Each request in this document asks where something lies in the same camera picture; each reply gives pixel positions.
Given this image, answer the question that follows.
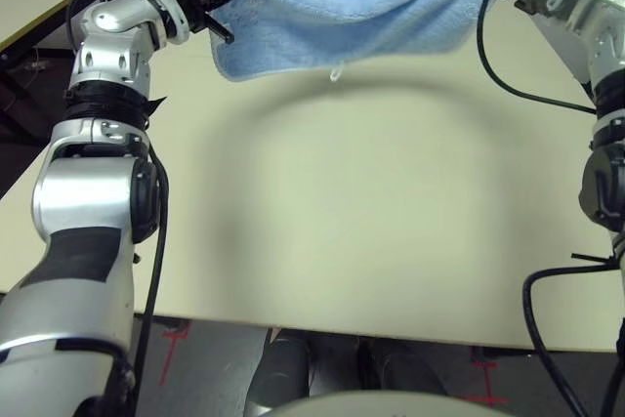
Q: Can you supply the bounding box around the light blue terry towel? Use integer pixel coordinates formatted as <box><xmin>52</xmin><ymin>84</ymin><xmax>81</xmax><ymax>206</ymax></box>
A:
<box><xmin>209</xmin><ymin>0</ymin><xmax>502</xmax><ymax>85</ymax></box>

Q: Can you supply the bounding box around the black robot left foot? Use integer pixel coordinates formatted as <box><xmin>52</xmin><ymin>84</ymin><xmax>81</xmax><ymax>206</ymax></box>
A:
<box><xmin>246</xmin><ymin>328</ymin><xmax>313</xmax><ymax>406</ymax></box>

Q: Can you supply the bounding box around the black robot foot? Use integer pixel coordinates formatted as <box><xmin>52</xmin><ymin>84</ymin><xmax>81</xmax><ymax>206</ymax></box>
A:
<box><xmin>360</xmin><ymin>333</ymin><xmax>448</xmax><ymax>396</ymax></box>
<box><xmin>246</xmin><ymin>328</ymin><xmax>313</xmax><ymax>406</ymax></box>

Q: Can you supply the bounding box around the black robot right foot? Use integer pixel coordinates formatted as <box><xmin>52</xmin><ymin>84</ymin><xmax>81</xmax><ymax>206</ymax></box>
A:
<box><xmin>360</xmin><ymin>333</ymin><xmax>448</xmax><ymax>396</ymax></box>

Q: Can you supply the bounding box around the grey robot torso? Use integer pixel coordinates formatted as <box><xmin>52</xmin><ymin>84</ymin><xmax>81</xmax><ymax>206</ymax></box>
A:
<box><xmin>256</xmin><ymin>390</ymin><xmax>521</xmax><ymax>417</ymax></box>

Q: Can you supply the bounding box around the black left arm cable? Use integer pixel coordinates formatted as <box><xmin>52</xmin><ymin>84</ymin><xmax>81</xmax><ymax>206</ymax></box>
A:
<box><xmin>65</xmin><ymin>0</ymin><xmax>171</xmax><ymax>417</ymax></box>

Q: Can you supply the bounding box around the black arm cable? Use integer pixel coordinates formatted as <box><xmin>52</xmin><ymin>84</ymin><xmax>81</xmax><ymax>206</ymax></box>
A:
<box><xmin>476</xmin><ymin>0</ymin><xmax>625</xmax><ymax>417</ymax></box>
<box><xmin>65</xmin><ymin>0</ymin><xmax>171</xmax><ymax>417</ymax></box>

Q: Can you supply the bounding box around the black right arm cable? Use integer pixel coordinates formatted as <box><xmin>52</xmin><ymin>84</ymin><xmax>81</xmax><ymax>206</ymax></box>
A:
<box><xmin>476</xmin><ymin>0</ymin><xmax>625</xmax><ymax>417</ymax></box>

